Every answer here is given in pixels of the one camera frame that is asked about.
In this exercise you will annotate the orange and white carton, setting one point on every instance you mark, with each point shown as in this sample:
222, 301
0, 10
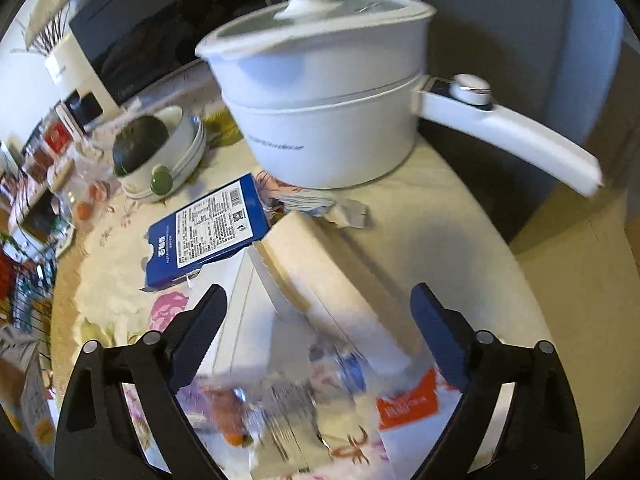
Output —
27, 400

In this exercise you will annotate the white air fryer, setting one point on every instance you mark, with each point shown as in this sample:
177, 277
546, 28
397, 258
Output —
75, 75

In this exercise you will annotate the white bowl with dark squash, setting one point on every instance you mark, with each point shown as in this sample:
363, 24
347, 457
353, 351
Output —
186, 135

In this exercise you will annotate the blue cardboard box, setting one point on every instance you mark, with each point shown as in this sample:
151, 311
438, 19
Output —
210, 225

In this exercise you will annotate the dried branches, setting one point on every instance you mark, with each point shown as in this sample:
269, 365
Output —
40, 40

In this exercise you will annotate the black microwave oven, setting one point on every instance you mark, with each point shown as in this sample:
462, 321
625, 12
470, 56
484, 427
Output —
150, 35

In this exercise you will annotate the floral tablecloth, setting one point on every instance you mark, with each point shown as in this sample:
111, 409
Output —
450, 200

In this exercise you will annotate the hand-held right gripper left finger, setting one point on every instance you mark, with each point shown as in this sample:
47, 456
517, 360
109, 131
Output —
202, 320

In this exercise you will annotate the dark green squash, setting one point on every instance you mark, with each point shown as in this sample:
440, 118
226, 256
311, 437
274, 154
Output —
140, 142

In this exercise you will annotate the orange carrot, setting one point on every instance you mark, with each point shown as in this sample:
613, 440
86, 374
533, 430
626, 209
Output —
230, 420

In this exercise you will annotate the small green ceramic knob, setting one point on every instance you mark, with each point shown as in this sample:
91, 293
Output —
162, 180

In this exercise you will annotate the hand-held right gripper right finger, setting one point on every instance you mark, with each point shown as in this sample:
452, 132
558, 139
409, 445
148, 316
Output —
440, 335

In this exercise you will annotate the white and orange packet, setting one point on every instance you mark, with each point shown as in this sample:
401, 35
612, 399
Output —
405, 400

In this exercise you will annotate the orange fruit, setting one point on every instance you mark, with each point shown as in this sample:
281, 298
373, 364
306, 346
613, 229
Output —
85, 210
97, 191

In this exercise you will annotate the crumpled white wrapper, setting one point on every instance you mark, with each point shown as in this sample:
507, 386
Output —
345, 210

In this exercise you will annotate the beige cardboard box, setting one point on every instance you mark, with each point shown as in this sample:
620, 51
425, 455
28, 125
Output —
325, 265

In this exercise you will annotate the white cardboard box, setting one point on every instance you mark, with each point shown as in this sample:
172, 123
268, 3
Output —
250, 320

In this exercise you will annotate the clear plastic bottle blue cap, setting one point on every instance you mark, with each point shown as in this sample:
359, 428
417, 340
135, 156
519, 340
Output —
345, 365

